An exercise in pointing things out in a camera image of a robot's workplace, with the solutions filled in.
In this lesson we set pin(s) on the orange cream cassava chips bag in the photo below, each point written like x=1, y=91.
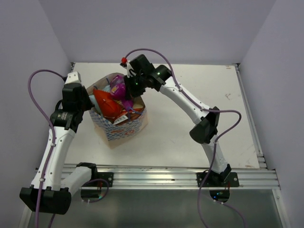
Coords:
x=111, y=108

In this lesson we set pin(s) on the light blue cassava chips bag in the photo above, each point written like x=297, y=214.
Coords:
x=94, y=101

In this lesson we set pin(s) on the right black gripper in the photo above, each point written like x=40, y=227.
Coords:
x=130, y=92

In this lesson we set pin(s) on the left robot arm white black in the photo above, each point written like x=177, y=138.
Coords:
x=48, y=193

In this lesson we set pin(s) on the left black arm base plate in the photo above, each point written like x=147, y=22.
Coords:
x=106, y=175

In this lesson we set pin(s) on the aluminium mounting rail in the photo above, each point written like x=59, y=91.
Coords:
x=181, y=178

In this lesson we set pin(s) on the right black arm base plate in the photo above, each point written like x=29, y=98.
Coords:
x=214, y=180

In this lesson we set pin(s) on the purple snack packet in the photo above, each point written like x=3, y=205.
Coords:
x=118, y=92

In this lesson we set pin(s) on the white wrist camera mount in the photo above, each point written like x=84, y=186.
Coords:
x=126, y=65
x=73, y=77

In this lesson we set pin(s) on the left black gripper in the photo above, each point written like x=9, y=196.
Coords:
x=89, y=104

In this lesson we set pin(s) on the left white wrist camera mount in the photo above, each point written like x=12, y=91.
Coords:
x=73, y=77

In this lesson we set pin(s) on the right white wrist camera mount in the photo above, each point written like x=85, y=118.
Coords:
x=126, y=65

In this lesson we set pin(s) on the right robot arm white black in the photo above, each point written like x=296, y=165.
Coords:
x=142, y=74

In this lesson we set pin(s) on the blue patterned paper bag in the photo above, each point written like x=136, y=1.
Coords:
x=115, y=135

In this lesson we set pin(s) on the brown Chuba cassava chips bag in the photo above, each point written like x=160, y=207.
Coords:
x=128, y=115

